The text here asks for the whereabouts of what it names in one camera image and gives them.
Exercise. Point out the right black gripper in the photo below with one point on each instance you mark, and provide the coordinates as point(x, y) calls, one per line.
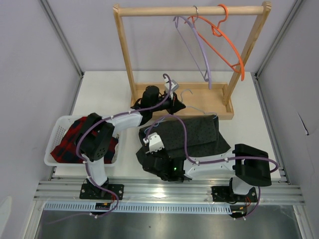
point(153, 154)

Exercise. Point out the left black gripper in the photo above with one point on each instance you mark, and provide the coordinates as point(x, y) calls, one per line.
point(175, 105)

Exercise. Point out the light blue wire hanger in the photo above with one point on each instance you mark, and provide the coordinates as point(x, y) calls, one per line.
point(157, 122)

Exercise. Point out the dark grey dotted skirt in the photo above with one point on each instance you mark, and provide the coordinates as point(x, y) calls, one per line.
point(203, 137)

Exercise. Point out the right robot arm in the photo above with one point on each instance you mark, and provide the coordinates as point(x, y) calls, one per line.
point(246, 167)

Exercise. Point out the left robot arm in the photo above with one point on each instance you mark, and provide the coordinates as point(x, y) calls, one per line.
point(94, 137)

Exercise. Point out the purple plastic hanger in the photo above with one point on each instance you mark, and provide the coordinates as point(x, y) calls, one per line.
point(206, 75)

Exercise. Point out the orange plastic hanger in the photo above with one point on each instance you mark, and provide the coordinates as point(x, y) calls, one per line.
point(217, 32)

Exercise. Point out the wooden clothes rack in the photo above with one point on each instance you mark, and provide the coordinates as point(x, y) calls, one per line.
point(218, 95)

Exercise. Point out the red plaid garment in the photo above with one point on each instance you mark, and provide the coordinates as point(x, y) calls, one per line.
point(65, 152)

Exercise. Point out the white plastic basket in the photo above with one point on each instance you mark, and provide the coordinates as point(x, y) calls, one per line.
point(59, 130)

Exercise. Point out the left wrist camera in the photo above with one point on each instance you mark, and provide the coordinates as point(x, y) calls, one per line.
point(171, 85)

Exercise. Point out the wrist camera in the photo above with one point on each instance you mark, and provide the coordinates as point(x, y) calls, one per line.
point(154, 142)
point(171, 85)

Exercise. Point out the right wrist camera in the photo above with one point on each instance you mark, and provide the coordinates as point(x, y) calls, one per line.
point(154, 142)

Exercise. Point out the white slotted cable duct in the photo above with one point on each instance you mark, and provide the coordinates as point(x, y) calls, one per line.
point(140, 208)

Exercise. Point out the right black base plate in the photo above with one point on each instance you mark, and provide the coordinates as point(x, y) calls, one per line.
point(224, 194)

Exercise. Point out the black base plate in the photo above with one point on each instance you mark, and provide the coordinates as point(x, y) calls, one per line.
point(90, 192)
point(224, 194)

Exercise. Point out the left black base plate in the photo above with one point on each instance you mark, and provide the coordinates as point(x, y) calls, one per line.
point(90, 192)

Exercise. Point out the aluminium mounting rail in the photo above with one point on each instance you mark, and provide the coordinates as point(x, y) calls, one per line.
point(158, 191)

